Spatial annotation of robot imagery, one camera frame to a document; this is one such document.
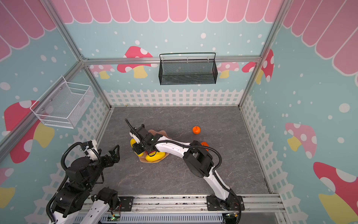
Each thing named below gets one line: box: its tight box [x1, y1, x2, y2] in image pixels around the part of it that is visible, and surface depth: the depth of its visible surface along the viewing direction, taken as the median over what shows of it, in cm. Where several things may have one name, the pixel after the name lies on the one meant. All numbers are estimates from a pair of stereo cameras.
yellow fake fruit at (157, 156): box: [145, 151, 166, 162], surface depth 86 cm
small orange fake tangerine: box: [192, 126, 201, 135], surface depth 104 cm
